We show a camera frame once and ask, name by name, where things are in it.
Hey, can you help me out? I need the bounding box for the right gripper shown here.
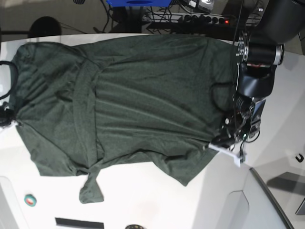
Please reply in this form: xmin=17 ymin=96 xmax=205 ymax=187
xmin=0 ymin=104 xmax=23 ymax=134

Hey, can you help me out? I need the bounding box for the black round dotted object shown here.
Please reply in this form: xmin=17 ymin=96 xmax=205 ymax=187
xmin=125 ymin=224 xmax=144 ymax=229

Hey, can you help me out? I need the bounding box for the green red tape roll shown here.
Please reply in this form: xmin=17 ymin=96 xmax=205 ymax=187
xmin=24 ymin=194 xmax=37 ymax=207

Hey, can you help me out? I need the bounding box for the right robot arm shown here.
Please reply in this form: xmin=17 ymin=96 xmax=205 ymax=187
xmin=0 ymin=60 xmax=19 ymax=134

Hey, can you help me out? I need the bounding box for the white tray with black slot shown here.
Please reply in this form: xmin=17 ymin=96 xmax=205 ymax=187
xmin=55 ymin=218 xmax=104 ymax=229

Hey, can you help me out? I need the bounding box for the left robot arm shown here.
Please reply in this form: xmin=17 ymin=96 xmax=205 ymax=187
xmin=208 ymin=0 xmax=305 ymax=166

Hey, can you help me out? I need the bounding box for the white power strip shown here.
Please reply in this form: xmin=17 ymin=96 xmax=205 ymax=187
xmin=142 ymin=12 xmax=231 ymax=25

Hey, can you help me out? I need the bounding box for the blue plastic bin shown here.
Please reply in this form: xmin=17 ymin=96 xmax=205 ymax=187
xmin=106 ymin=0 xmax=171 ymax=7

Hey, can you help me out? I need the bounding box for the dark green t-shirt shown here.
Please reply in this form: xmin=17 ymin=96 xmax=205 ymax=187
xmin=9 ymin=34 xmax=232 ymax=204

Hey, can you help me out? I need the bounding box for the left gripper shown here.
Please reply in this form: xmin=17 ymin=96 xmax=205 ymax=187
xmin=203 ymin=128 xmax=247 ymax=159

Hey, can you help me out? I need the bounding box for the black U-shaped clip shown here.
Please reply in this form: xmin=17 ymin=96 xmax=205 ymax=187
xmin=295 ymin=154 xmax=305 ymax=163

